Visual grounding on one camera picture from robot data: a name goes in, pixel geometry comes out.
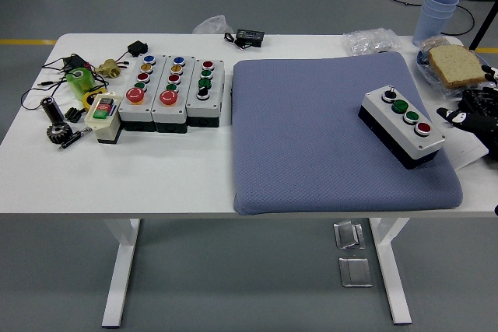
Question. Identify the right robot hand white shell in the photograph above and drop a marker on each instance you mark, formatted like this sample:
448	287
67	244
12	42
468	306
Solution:
455	116

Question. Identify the grey four-button control box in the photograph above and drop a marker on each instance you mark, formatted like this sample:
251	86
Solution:
412	133

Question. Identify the grey four-button box with selector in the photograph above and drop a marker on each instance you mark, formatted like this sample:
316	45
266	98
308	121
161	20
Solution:
204	108

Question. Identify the grey five-button emergency-stop box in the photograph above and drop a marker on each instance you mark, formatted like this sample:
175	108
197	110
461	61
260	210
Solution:
134	112
171	114

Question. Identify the white card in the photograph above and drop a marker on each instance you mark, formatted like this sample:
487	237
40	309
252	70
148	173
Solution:
468	151

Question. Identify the blue plate with plastic wrap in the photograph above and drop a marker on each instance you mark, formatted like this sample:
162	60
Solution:
428	75

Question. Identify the white bread slice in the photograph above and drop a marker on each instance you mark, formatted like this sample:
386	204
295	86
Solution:
457	65

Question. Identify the brown food in clear container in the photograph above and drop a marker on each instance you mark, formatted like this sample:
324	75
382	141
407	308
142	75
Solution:
435	43

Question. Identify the black slanted pole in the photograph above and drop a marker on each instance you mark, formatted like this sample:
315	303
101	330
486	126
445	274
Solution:
484	25

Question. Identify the clear bubble plastic pack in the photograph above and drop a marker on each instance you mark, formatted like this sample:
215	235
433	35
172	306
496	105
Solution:
369	41

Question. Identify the blue-grey cushion mat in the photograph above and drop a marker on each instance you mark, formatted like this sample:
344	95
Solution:
311	133

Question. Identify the metal floor plate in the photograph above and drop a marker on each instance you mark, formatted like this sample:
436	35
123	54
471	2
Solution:
355	273
348	235

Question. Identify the white table leg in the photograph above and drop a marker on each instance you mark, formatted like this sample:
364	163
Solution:
120	270
391	270

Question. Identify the black digital meter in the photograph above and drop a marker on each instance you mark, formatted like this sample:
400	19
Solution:
251	36

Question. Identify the clear crumpled plastic bag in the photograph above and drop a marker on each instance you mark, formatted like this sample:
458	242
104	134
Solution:
212	25

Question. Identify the brass valve fitting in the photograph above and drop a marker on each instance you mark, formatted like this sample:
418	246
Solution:
108	68

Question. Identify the yellow tape roll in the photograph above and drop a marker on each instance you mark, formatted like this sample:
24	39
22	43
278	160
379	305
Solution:
86	99

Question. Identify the green translucent roll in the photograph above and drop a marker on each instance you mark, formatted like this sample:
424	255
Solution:
79	83

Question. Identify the black metal pen tool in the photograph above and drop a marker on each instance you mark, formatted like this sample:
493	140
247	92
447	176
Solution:
74	138

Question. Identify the small black heat sink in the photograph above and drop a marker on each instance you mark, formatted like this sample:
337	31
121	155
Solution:
72	114

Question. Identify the black power adapter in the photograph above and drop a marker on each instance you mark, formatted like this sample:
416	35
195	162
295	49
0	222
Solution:
74	61

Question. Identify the black gear with shaft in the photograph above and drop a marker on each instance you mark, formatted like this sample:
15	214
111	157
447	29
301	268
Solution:
52	110

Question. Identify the white switch box green button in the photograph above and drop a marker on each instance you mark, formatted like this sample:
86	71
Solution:
105	124

